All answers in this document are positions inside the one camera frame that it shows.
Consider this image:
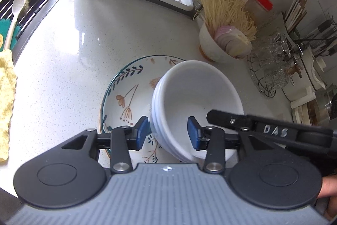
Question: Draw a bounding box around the brown rim floral plate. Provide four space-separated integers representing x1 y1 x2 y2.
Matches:
99 93 111 154

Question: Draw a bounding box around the garlic bulb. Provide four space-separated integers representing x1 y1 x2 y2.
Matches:
214 25 252 59

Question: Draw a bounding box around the white bowl holding garlic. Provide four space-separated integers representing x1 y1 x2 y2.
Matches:
199 22 253 63

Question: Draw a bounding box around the white spoon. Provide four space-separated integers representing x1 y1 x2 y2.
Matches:
4 0 26 51

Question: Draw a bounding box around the cream kettle heating base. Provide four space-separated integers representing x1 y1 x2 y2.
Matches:
291 104 314 125

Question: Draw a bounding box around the glass tea kettle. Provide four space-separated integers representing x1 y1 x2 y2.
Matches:
307 88 337 125

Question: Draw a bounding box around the teal rim floral plate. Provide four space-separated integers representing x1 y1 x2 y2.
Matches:
101 55 190 163

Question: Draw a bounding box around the bundle of wooden chopsticks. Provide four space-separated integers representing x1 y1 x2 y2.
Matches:
284 0 308 30

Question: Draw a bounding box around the pale green chopstick holder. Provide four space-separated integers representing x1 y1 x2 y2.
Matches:
274 13 303 38

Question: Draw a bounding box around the white ceramic bowl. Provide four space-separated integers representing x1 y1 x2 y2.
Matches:
155 60 244 159

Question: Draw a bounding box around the yellow dish cloth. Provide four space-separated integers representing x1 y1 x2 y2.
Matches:
0 50 17 162

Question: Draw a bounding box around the round wire rack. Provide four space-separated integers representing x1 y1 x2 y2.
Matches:
247 52 279 97

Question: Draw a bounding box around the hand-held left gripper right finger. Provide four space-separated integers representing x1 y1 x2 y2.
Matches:
187 116 264 174

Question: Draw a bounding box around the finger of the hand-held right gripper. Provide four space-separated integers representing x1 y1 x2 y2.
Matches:
207 109 301 146

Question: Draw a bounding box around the glass jar with wooden lid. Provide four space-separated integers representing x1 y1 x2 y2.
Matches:
286 62 302 80

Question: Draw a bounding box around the roll-up sink rack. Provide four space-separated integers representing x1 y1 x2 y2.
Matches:
0 0 74 41

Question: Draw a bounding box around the bundle of dry noodles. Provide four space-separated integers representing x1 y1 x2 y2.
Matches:
200 0 258 42

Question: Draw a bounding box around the person's right hand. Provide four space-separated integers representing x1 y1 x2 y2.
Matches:
317 176 337 199

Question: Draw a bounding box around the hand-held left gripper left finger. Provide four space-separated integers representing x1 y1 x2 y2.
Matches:
62 116 152 174

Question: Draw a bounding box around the white electric pot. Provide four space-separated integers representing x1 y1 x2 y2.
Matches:
283 46 327 109

